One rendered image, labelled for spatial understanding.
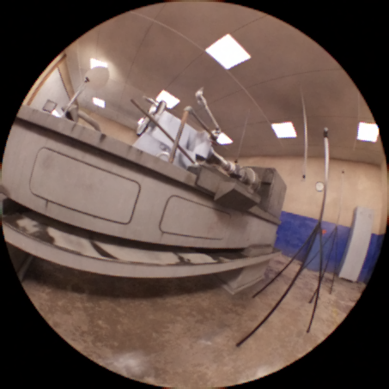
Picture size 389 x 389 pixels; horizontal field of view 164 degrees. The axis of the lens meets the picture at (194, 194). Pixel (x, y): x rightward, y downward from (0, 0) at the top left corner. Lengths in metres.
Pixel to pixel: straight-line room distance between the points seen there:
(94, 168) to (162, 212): 0.34
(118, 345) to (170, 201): 0.75
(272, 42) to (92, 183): 2.87
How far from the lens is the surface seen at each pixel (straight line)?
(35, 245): 0.50
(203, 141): 0.86
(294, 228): 4.67
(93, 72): 4.31
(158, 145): 0.69
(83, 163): 0.55
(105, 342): 0.78
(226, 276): 1.43
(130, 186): 0.54
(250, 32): 2.78
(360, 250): 4.34
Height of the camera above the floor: 0.71
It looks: 3 degrees up
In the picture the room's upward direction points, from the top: 19 degrees clockwise
